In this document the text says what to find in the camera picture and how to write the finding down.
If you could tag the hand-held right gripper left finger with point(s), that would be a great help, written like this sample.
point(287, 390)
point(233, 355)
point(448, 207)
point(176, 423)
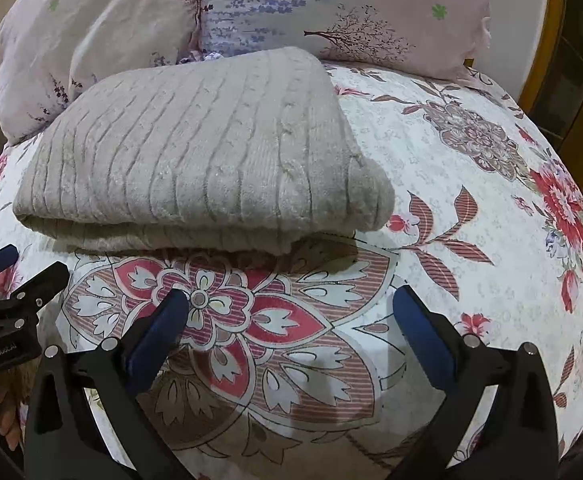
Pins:
point(157, 332)

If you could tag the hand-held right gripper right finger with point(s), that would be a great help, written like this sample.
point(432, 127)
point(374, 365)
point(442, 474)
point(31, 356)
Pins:
point(424, 342)

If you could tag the grey knitted sweater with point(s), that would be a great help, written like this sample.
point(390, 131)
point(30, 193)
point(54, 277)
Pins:
point(196, 160)

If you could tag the person's left hand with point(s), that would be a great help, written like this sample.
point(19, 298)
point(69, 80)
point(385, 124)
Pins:
point(9, 417)

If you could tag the floral bed sheet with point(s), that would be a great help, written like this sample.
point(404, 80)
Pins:
point(431, 170)

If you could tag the pink floral pillow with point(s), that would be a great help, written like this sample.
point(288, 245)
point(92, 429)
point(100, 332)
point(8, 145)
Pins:
point(96, 30)
point(371, 5)

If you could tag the wooden bed frame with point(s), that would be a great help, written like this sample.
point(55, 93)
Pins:
point(554, 35)

